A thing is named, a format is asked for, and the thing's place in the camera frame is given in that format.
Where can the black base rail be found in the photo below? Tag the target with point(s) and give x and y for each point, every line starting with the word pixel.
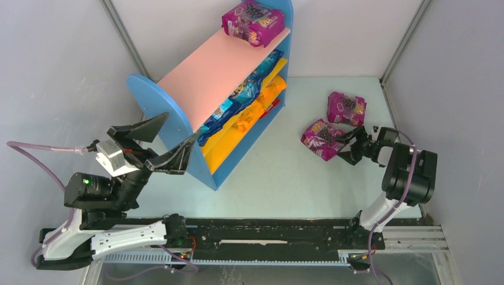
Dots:
pixel 270 240

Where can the blue Blendy candy bag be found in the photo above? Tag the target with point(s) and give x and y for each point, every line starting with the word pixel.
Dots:
pixel 247 91

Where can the orange candy bag in shelf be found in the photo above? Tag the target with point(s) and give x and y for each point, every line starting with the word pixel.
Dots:
pixel 272 90

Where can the blue Slendy candy bag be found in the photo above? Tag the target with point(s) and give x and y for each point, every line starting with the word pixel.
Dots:
pixel 217 120

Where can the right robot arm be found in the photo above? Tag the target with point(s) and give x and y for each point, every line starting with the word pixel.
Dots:
pixel 409 179

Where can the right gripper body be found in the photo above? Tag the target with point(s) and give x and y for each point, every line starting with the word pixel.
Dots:
pixel 363 145

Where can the blue candy bag in shelf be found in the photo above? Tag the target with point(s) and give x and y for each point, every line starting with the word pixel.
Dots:
pixel 268 64

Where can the purple candy bag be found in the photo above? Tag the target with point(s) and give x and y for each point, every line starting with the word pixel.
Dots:
pixel 320 137
pixel 254 23
pixel 346 109

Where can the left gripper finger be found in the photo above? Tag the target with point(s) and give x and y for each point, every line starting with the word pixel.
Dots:
pixel 127 136
pixel 176 160

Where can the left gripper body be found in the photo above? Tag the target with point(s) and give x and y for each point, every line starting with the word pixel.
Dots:
pixel 138 156

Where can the purple candy bag on shelf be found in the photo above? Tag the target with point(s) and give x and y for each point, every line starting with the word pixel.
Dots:
pixel 254 23

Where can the red candy bag in shelf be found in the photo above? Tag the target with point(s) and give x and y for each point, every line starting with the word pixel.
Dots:
pixel 272 106

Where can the orange candy bag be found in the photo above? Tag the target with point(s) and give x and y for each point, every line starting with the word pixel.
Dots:
pixel 272 90
pixel 249 117

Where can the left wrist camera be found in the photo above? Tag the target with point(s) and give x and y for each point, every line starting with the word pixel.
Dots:
pixel 112 159

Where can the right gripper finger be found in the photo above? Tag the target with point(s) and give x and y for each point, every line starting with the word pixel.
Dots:
pixel 358 135
pixel 353 156

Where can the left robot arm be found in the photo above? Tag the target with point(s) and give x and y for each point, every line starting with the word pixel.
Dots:
pixel 98 224

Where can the blue wooden shelf unit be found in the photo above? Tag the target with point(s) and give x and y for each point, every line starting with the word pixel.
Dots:
pixel 196 90

